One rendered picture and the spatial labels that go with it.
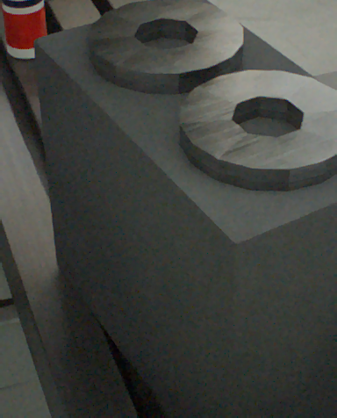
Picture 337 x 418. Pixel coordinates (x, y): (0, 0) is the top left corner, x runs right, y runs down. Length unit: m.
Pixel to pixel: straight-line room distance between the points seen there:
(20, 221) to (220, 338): 0.30
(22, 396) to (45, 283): 0.40
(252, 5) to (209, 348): 2.70
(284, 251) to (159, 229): 0.08
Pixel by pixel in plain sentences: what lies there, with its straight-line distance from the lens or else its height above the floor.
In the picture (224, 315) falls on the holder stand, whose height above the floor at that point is 1.10.
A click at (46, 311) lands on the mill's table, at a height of 0.97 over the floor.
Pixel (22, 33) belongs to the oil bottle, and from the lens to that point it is 0.92.
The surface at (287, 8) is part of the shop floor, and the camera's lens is 3.14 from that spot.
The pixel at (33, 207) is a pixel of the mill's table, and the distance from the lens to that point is 0.74.
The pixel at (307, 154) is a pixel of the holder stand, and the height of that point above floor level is 1.17.
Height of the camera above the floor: 1.43
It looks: 38 degrees down
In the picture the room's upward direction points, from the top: 1 degrees counter-clockwise
